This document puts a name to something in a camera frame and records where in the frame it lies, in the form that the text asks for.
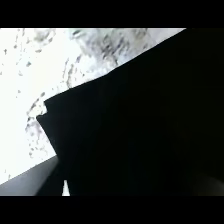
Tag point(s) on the black garment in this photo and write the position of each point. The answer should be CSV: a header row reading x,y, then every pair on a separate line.
x,y
143,126

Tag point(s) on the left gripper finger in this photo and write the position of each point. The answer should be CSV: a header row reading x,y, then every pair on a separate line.
x,y
30,181

